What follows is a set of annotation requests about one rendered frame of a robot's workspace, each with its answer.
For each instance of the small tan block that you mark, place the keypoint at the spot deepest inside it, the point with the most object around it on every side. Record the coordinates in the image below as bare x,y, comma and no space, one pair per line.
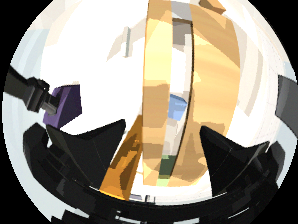
213,5

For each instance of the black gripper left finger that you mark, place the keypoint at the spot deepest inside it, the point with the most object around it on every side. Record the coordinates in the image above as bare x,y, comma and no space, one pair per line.
91,151

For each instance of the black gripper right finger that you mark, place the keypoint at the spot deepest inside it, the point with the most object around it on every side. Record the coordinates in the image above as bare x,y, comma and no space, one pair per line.
226,159

